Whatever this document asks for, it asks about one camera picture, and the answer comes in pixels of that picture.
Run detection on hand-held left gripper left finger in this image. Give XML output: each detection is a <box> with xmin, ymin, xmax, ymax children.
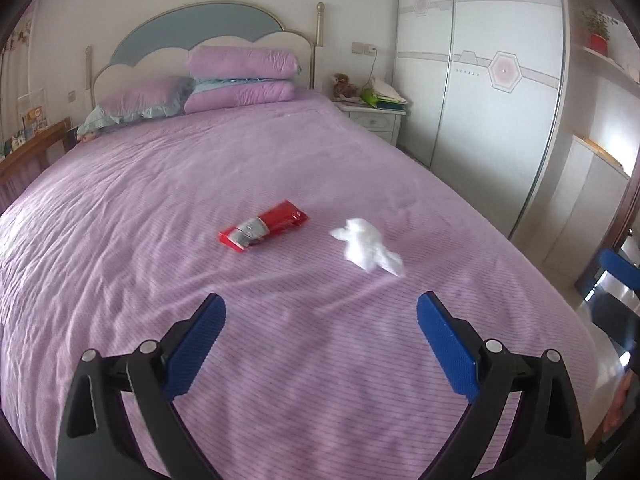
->
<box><xmin>56</xmin><ymin>292</ymin><xmax>227</xmax><ymax>480</ymax></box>

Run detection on brown plush toy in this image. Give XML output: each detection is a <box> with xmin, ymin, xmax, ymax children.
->
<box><xmin>331</xmin><ymin>73</ymin><xmax>358</xmax><ymax>101</ymax></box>

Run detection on clear display case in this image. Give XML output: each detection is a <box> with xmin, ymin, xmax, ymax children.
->
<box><xmin>17</xmin><ymin>87</ymin><xmax>51</xmax><ymax>136</ymax></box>

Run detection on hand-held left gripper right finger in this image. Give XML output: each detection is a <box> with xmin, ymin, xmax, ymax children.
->
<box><xmin>416</xmin><ymin>290</ymin><xmax>586</xmax><ymax>480</ymax></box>

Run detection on white nightstand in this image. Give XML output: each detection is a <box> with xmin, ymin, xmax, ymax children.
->
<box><xmin>334</xmin><ymin>97</ymin><xmax>408</xmax><ymax>147</ymax></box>

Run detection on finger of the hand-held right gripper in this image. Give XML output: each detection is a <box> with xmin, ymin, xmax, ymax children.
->
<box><xmin>599</xmin><ymin>247</ymin><xmax>640</xmax><ymax>301</ymax></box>

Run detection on white papers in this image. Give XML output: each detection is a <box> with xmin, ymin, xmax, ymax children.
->
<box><xmin>370</xmin><ymin>76</ymin><xmax>408</xmax><ymax>108</ymax></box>

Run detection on white tissue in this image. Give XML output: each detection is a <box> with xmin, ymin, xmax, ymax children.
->
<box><xmin>330</xmin><ymin>217</ymin><xmax>405</xmax><ymax>278</ymax></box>

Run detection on potted plant red pot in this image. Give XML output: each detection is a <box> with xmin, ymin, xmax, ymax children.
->
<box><xmin>580</xmin><ymin>7</ymin><xmax>618</xmax><ymax>57</ymax></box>

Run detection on lower purple pillow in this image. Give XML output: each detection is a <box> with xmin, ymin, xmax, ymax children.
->
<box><xmin>184</xmin><ymin>79</ymin><xmax>297</xmax><ymax>115</ymax></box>

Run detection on top purple pillow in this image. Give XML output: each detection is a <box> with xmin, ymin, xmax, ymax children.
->
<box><xmin>187</xmin><ymin>46</ymin><xmax>303</xmax><ymax>81</ymax></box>

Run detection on white open shelf cabinet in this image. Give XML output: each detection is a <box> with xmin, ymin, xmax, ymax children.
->
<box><xmin>510</xmin><ymin>0</ymin><xmax>640</xmax><ymax>281</ymax></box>

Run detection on white sliding door wardrobe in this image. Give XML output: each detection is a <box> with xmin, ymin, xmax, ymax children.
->
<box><xmin>392</xmin><ymin>0</ymin><xmax>568</xmax><ymax>241</ymax></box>

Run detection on bed with purple bedspread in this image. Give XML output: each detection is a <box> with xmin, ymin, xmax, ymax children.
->
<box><xmin>0</xmin><ymin>1</ymin><xmax>601</xmax><ymax>480</ymax></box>

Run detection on purple pillow blue ruffle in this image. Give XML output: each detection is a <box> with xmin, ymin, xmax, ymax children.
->
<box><xmin>80</xmin><ymin>76</ymin><xmax>196</xmax><ymax>133</ymax></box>

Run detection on red snack packet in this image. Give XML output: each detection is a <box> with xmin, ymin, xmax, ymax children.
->
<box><xmin>218</xmin><ymin>200</ymin><xmax>308</xmax><ymax>253</ymax></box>

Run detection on wooden desk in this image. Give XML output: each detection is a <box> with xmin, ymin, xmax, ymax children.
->
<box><xmin>0</xmin><ymin>117</ymin><xmax>73</xmax><ymax>181</ymax></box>

